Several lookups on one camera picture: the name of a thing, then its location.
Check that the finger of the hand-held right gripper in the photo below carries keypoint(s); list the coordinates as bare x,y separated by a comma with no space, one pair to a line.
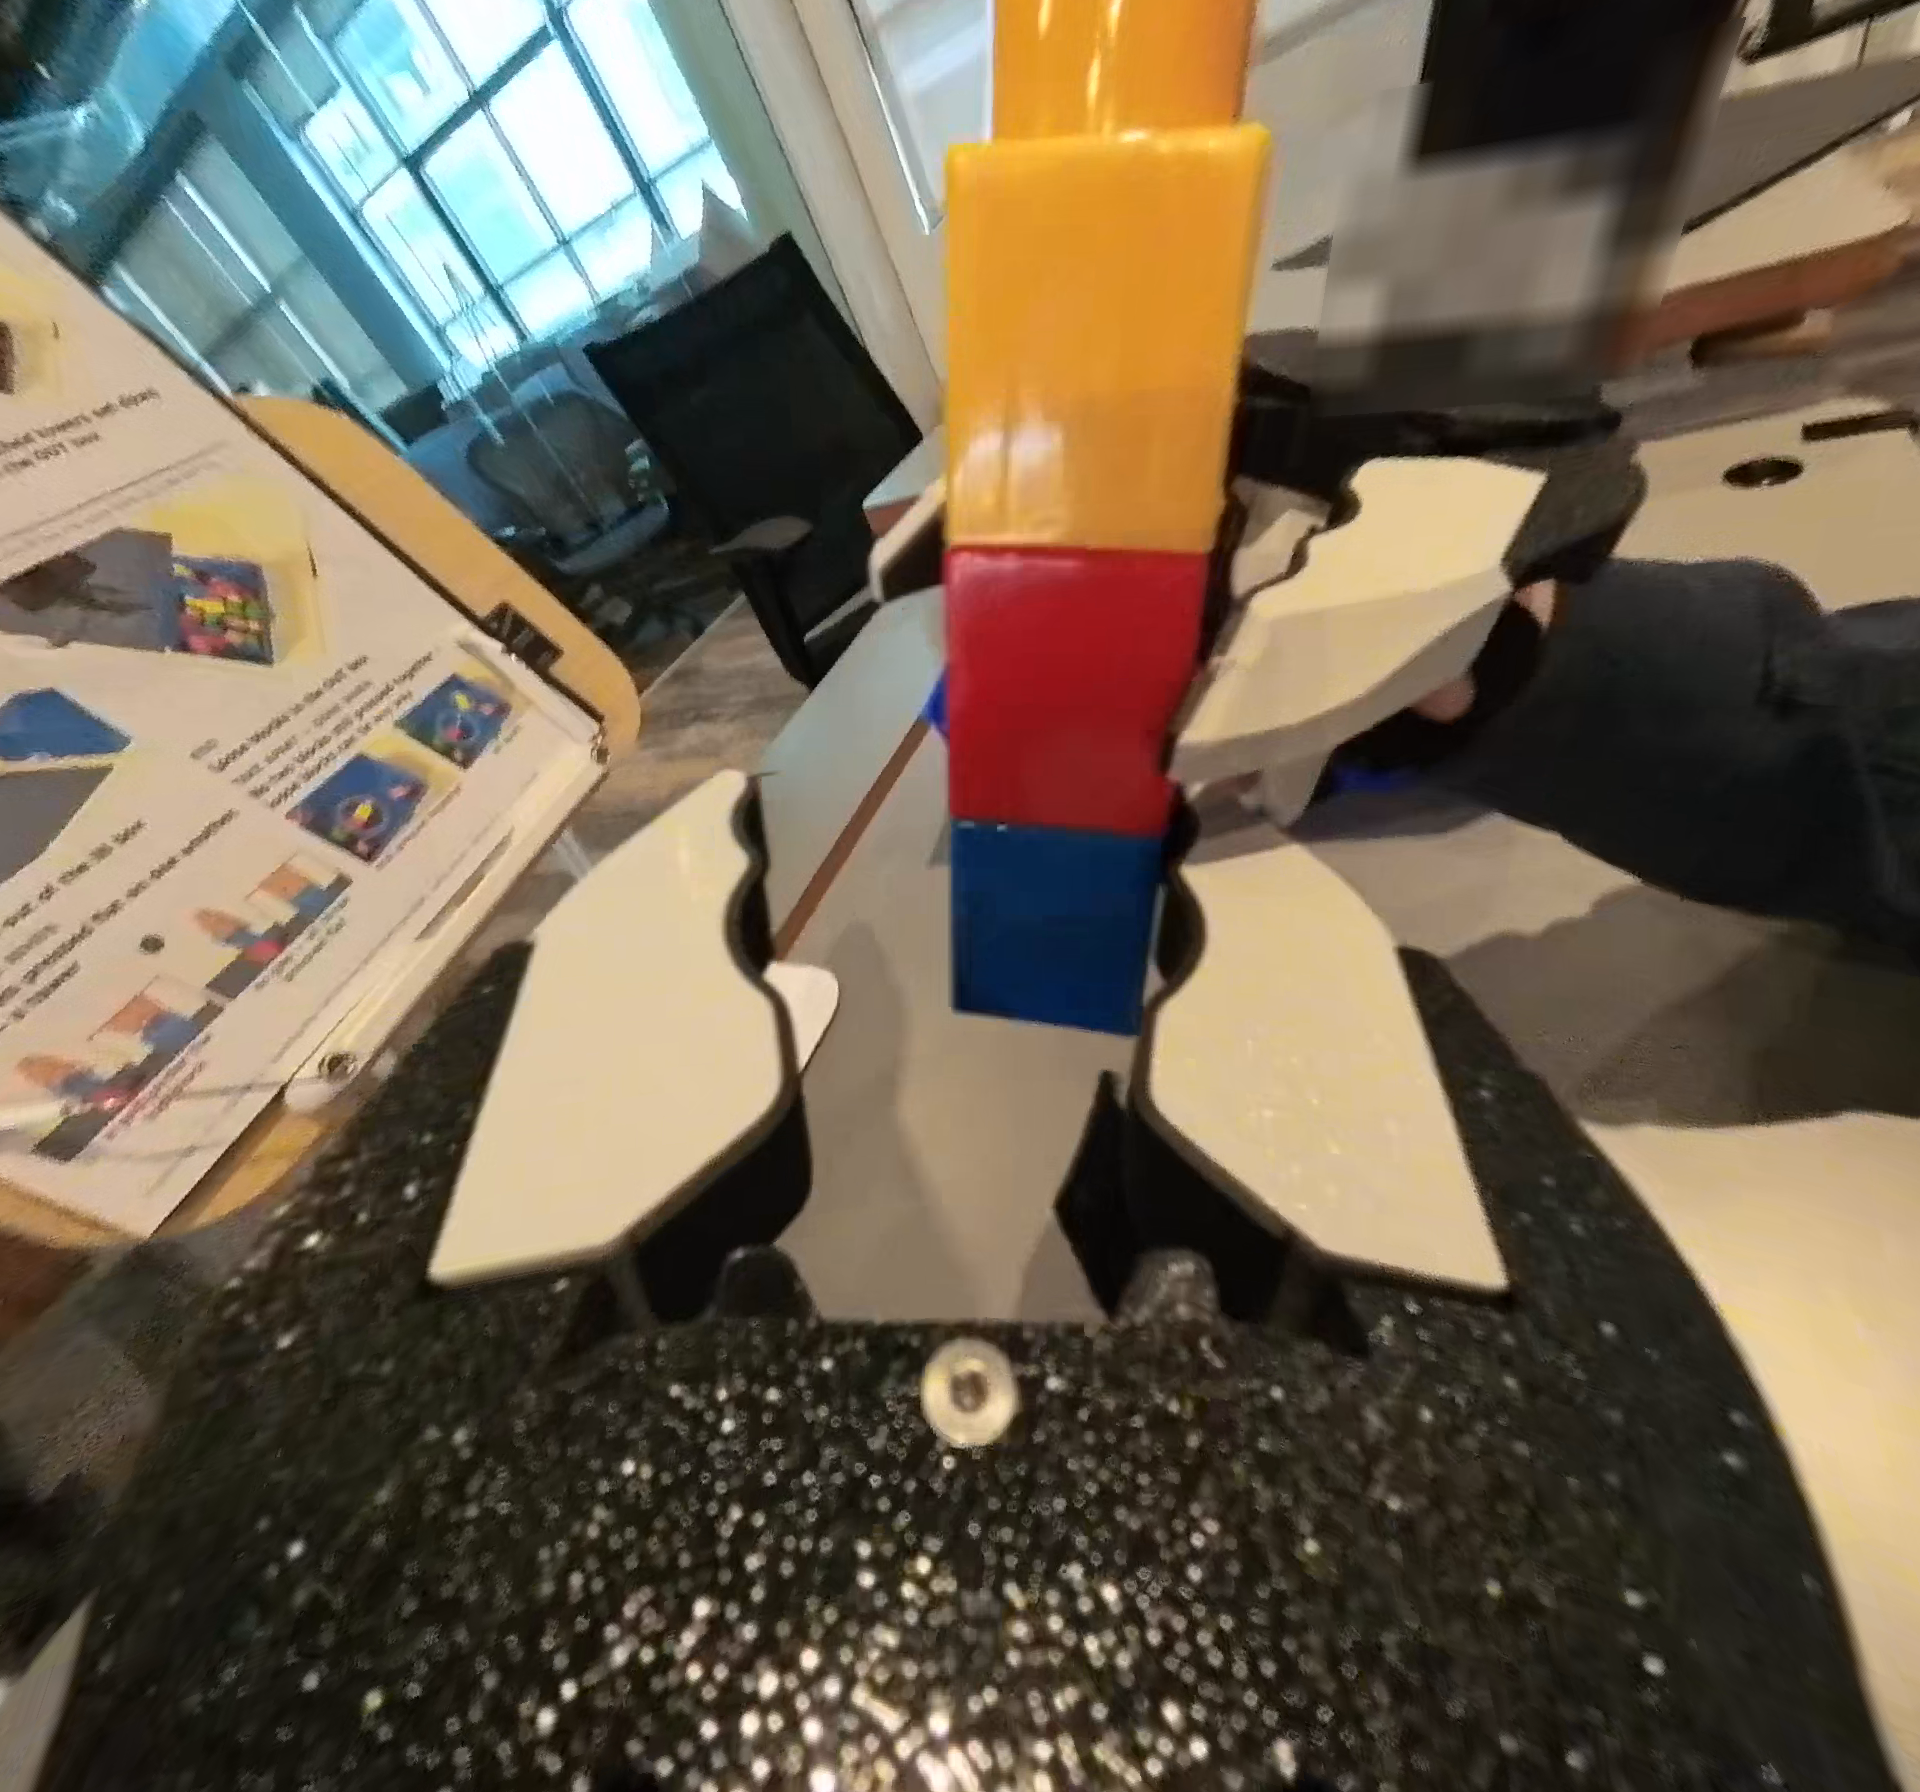
1336,668
1440,517

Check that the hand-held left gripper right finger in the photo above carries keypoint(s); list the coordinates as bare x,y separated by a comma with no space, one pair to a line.
1318,1072

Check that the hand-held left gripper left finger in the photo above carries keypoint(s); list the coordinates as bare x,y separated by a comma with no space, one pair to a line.
630,1042

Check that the red mega block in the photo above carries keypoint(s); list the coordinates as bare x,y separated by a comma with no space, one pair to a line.
1067,683

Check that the blue mega block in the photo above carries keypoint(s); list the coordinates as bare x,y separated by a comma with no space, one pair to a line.
1052,924

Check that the yellow mega block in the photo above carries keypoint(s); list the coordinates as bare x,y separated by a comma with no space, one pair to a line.
1096,322

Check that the person's right forearm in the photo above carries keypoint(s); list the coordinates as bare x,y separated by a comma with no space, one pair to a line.
1727,729

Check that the person's right hand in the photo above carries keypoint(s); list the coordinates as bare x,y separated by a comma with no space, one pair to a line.
1522,652

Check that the printed instruction sheet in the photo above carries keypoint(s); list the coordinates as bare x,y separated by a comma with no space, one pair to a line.
226,712

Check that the grey office chair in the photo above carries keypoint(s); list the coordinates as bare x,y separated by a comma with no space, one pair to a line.
572,501

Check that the black office chair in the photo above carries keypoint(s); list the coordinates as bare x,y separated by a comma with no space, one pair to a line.
752,381

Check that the large paned window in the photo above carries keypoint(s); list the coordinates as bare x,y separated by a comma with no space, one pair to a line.
496,127

